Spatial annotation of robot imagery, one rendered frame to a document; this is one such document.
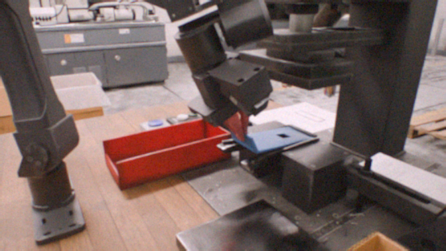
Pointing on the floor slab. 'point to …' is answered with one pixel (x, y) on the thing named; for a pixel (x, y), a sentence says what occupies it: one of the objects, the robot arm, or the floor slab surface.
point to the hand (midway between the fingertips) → (241, 135)
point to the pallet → (429, 127)
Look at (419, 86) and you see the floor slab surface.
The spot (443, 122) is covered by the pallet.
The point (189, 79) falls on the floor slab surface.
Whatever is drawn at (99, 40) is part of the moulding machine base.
